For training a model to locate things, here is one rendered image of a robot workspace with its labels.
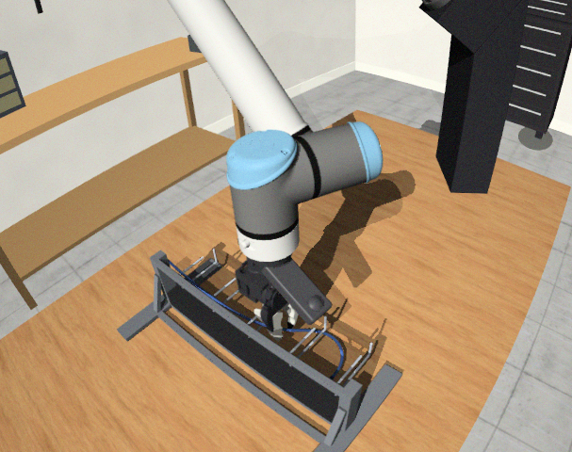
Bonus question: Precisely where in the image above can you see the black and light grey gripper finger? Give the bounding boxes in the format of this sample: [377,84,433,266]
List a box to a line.
[254,300,283,342]
[282,303,298,329]

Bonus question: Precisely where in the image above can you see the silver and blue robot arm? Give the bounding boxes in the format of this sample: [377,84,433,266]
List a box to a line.
[167,0,383,325]

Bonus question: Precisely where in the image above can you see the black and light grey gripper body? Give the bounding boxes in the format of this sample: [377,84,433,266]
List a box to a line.
[235,253,292,311]

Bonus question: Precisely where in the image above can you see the grey free-standing rack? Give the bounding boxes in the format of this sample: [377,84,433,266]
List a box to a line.
[117,250,402,452]

